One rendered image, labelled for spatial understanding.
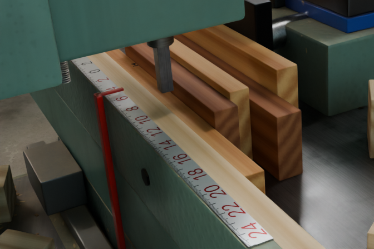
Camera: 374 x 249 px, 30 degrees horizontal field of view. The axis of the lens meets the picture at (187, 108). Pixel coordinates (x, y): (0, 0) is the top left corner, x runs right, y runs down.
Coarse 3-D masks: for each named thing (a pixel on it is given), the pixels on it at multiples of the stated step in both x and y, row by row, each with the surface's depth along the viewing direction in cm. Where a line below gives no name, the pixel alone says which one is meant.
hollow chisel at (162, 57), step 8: (160, 48) 48; (168, 48) 48; (160, 56) 48; (168, 56) 48; (160, 64) 48; (168, 64) 48; (160, 72) 48; (168, 72) 49; (160, 80) 49; (168, 80) 49; (160, 88) 49; (168, 88) 49
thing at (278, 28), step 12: (252, 0) 52; (264, 0) 52; (252, 12) 52; (264, 12) 52; (228, 24) 56; (240, 24) 54; (252, 24) 52; (264, 24) 52; (276, 24) 57; (252, 36) 53; (264, 36) 52; (276, 36) 57; (276, 48) 58
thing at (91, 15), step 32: (64, 0) 41; (96, 0) 41; (128, 0) 42; (160, 0) 43; (192, 0) 44; (224, 0) 45; (64, 32) 41; (96, 32) 42; (128, 32) 43; (160, 32) 44
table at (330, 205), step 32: (32, 96) 78; (64, 128) 65; (320, 128) 53; (352, 128) 52; (96, 160) 55; (320, 160) 49; (352, 160) 48; (128, 192) 49; (288, 192) 45; (320, 192) 45; (352, 192) 45; (128, 224) 51; (160, 224) 43; (320, 224) 42; (352, 224) 41
